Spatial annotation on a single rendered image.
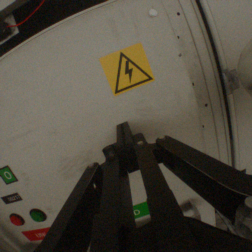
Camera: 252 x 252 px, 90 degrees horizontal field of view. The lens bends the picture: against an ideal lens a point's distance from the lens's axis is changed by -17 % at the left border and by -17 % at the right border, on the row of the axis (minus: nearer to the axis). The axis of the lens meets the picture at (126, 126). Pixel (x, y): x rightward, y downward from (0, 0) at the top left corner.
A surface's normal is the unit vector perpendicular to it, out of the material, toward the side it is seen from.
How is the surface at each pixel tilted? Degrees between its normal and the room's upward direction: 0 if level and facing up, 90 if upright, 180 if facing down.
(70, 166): 90
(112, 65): 90
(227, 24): 90
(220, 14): 90
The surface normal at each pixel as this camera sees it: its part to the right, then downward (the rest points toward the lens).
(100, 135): 0.07, 0.29
